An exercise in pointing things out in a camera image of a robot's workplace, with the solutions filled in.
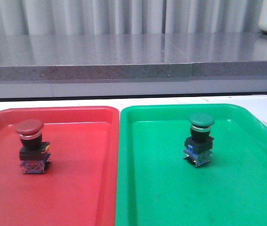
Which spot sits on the white pleated curtain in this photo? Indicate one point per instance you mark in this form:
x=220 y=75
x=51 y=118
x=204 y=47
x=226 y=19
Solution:
x=68 y=17

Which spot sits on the green plastic tray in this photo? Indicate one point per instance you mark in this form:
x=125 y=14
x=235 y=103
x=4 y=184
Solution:
x=158 y=187

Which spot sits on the red mushroom push button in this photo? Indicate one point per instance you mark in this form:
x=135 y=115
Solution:
x=34 y=154

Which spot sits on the grey stone counter slab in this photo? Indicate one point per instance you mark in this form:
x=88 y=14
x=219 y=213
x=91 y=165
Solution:
x=132 y=56

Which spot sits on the red plastic tray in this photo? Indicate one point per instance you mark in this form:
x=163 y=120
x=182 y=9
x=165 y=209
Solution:
x=79 y=186

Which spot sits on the green mushroom push button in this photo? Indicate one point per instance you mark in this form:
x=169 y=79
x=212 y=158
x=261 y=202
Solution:
x=198 y=146

